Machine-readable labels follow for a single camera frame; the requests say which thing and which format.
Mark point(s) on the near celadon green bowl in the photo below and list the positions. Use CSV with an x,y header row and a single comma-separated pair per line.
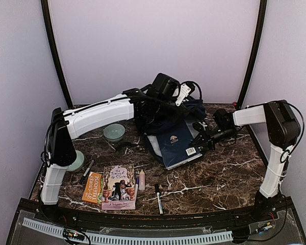
x,y
77,165

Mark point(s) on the black marker left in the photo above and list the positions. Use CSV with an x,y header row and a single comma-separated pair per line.
x,y
86,172

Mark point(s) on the black front rail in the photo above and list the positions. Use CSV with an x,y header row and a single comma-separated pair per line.
x,y
89,216

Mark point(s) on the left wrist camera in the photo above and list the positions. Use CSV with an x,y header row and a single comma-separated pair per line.
x,y
184,90

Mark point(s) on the dark blue hardcover book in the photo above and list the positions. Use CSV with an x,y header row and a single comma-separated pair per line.
x,y
175,146

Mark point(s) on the black frame post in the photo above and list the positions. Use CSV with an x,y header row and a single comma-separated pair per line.
x,y
253,53
54,52

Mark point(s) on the celadon green bowl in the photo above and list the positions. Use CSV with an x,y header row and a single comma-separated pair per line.
x,y
77,165
114,132

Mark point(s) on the black white marker front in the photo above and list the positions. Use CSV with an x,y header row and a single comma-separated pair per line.
x,y
157,191

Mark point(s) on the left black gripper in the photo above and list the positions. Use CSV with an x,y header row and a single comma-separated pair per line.
x,y
181,111

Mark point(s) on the left black frame post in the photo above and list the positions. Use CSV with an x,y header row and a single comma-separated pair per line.
x,y
54,52

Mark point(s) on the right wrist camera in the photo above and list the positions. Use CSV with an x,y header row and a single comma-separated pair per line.
x,y
200,126

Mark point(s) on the pink Shrew paperback book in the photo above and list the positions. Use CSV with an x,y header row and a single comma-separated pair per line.
x,y
119,191

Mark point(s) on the orange treehouse book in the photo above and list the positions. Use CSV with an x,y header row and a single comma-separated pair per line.
x,y
93,192

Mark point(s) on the white slotted cable duct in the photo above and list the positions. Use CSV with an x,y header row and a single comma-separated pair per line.
x,y
108,235

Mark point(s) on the blue marker pen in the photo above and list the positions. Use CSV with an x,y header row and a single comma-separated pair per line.
x,y
136,187

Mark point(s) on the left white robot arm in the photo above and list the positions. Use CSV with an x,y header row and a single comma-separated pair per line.
x,y
59,152

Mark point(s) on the navy blue student backpack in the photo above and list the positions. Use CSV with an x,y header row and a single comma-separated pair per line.
x,y
149,126

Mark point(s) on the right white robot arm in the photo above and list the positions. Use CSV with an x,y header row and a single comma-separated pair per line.
x,y
283,129

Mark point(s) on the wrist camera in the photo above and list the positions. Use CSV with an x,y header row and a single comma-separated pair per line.
x,y
184,90
200,126

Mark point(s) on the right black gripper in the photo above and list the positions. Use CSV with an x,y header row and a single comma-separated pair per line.
x,y
200,141

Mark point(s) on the right black frame post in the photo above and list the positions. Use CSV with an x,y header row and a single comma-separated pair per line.
x,y
253,53

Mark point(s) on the far celadon green bowl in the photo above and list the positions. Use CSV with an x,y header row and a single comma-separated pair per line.
x,y
114,132

